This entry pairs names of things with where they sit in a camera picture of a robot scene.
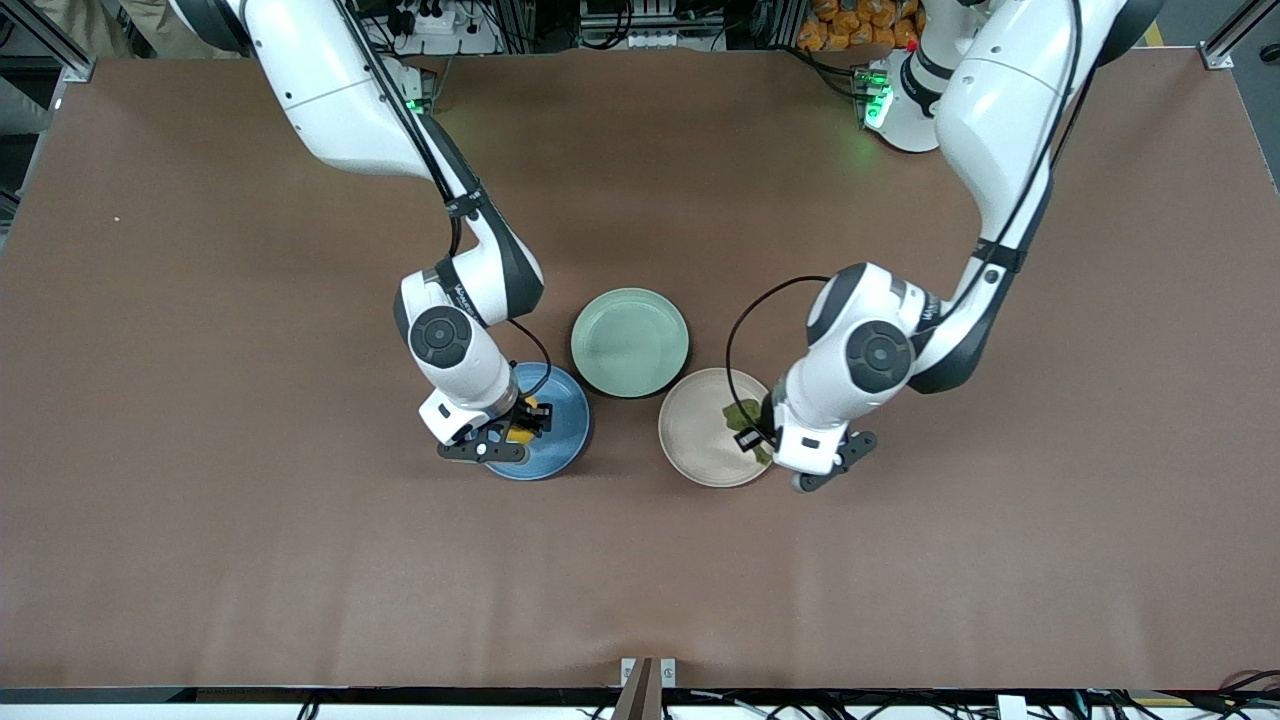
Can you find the yellow lemon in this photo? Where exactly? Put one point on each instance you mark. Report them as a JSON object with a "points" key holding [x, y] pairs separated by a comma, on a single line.
{"points": [[518, 435]]}

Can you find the green lettuce leaf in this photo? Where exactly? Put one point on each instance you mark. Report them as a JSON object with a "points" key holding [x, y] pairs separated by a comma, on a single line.
{"points": [[740, 412]]}

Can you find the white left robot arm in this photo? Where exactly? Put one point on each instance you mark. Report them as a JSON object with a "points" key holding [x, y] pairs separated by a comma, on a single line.
{"points": [[1000, 110]]}

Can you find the blue plate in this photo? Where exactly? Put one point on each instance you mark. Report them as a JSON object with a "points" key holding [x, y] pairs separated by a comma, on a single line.
{"points": [[560, 445]]}

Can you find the beige plate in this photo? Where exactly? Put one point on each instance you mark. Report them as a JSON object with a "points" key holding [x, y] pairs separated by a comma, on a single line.
{"points": [[695, 430]]}

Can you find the pale green plate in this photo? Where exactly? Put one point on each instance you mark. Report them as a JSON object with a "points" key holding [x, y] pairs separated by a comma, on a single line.
{"points": [[630, 345]]}

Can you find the small white box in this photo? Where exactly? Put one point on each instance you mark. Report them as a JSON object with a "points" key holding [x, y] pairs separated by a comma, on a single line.
{"points": [[1010, 708]]}

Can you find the white power strip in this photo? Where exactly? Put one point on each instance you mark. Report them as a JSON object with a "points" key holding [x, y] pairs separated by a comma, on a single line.
{"points": [[440, 22]]}

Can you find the bag of orange fruits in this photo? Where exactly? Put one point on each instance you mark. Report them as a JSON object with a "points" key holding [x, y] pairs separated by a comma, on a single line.
{"points": [[850, 25]]}

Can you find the black electronics rack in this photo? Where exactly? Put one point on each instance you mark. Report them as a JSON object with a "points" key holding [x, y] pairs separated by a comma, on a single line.
{"points": [[650, 20]]}

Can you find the small white bracket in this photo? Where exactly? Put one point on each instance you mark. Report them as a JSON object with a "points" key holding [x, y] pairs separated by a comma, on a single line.
{"points": [[668, 670], [627, 670]]}

